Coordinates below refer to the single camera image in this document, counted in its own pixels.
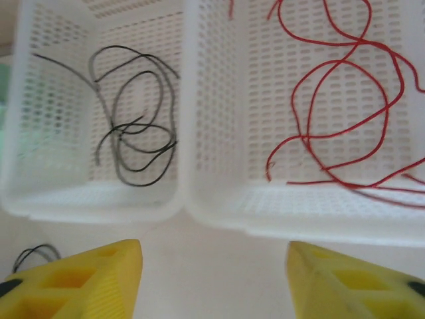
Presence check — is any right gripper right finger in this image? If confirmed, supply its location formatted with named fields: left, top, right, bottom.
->
left=287, top=241, right=425, bottom=319

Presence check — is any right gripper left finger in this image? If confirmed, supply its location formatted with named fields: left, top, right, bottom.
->
left=0, top=239, right=143, bottom=319

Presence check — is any white perforated plastic basket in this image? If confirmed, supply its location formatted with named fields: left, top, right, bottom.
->
left=0, top=0, right=189, bottom=225
left=182, top=0, right=425, bottom=249

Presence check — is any mint green zip pouch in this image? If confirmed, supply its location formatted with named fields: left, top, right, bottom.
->
left=0, top=62, right=16, bottom=110

